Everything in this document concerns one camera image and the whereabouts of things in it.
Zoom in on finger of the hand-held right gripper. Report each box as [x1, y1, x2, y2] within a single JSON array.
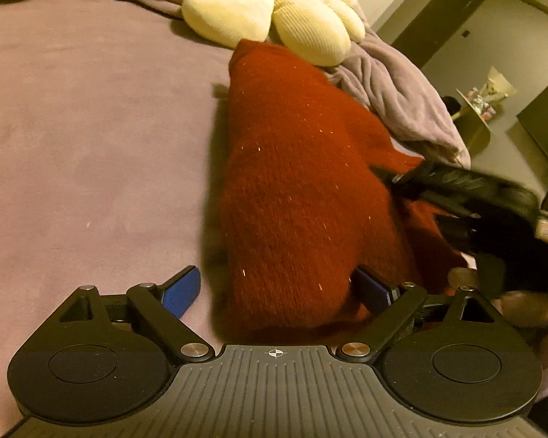
[[420, 191, 482, 222], [369, 161, 444, 195]]

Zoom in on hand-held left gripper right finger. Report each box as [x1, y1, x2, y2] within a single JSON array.
[[337, 265, 501, 361]]

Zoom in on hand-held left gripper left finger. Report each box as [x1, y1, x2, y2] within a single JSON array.
[[57, 265, 215, 361]]

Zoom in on red sparkly knit cardigan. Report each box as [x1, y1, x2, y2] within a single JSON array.
[[212, 39, 475, 346]]

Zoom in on person's right hand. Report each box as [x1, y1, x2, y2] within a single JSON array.
[[448, 267, 548, 329]]

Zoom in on black cloth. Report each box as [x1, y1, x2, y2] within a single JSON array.
[[442, 96, 463, 120]]

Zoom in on yellow-green side table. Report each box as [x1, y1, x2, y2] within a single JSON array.
[[453, 88, 492, 152]]

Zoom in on crumpled purple blanket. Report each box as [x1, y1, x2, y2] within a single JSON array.
[[0, 0, 472, 169]]

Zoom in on purple bed sheet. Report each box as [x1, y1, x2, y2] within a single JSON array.
[[0, 0, 548, 426]]

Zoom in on cream flower-shaped pillow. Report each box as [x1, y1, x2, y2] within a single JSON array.
[[157, 0, 367, 67]]

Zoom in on dark wall screen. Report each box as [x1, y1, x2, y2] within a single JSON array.
[[516, 77, 548, 170]]

